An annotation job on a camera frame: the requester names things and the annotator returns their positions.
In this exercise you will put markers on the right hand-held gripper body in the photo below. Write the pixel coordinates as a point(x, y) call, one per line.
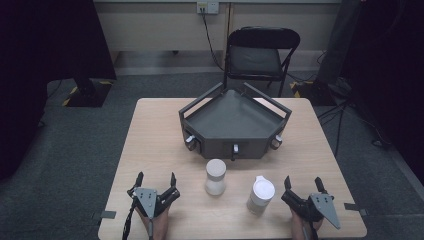
point(325, 205)

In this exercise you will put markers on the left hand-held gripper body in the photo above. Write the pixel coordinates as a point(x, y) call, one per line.
point(146, 200)

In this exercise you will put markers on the white lidded cup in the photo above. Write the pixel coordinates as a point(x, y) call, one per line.
point(261, 195)

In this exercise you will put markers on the white waisted bottle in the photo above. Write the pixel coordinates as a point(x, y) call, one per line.
point(215, 178)

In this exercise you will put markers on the grey metal tray bin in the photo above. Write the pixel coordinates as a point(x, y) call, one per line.
point(233, 123)

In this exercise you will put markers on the person's left hand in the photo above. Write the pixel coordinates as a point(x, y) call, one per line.
point(159, 223)

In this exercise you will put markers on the person's right hand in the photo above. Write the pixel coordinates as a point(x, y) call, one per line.
point(296, 226)

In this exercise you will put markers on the grey tape strip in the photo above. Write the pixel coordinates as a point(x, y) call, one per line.
point(355, 208)
point(108, 214)

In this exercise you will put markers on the black stand base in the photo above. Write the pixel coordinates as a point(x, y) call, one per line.
point(88, 95)
point(316, 93)

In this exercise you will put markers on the black folding chair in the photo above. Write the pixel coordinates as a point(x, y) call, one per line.
point(255, 60)

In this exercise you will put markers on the black curtain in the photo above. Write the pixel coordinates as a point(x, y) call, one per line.
point(40, 66)
point(393, 66)

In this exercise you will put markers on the grey upright column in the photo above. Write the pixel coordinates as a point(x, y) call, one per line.
point(338, 40)

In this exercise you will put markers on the white wall socket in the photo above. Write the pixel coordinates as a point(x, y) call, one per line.
point(207, 7)

